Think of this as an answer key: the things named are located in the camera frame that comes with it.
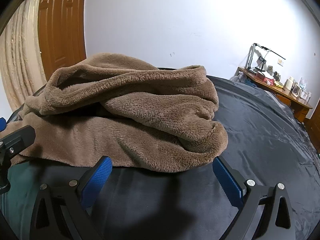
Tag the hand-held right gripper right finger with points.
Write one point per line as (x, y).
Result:
(227, 182)

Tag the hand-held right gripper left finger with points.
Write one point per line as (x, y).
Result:
(96, 180)

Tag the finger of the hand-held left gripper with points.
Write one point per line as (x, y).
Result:
(20, 137)
(2, 124)

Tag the brown fleece garment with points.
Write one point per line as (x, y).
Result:
(137, 120)

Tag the dark bed sheet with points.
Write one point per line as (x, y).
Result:
(250, 130)

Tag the teal green cloth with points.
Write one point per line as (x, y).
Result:
(20, 197)

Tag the beige curtain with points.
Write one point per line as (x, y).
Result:
(17, 55)

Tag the wooden door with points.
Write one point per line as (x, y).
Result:
(60, 30)
(313, 130)

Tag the blue cloth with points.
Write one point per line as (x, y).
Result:
(250, 82)

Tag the wooden desk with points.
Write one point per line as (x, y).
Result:
(292, 100)

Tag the clear plastic bag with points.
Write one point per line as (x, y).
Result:
(235, 77)

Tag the red box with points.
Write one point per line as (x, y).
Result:
(268, 80)

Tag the white kettle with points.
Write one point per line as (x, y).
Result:
(290, 83)

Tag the small black device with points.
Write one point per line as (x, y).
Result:
(261, 61)

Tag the desk lamp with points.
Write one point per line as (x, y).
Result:
(260, 48)

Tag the wall socket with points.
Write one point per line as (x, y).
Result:
(281, 62)

